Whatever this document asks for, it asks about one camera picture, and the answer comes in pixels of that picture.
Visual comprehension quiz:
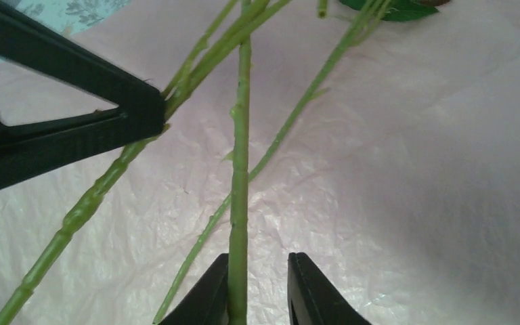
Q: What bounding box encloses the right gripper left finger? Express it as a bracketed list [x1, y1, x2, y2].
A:
[160, 253, 229, 325]

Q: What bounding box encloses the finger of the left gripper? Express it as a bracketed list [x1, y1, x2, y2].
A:
[0, 1, 166, 190]

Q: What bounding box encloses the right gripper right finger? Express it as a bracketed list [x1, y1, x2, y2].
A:
[287, 253, 371, 325]

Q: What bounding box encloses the light blue peony flower stem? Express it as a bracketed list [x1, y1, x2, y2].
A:
[226, 0, 254, 325]

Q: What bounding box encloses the purple pink wrapping paper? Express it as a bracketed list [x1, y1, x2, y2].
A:
[0, 1, 520, 324]

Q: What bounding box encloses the bright pink rose flower stem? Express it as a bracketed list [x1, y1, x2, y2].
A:
[0, 1, 288, 324]

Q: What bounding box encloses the floral patterned table mat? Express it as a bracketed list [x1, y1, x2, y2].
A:
[3, 0, 130, 37]

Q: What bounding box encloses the white rose flower stem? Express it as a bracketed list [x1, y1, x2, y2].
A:
[153, 1, 443, 324]

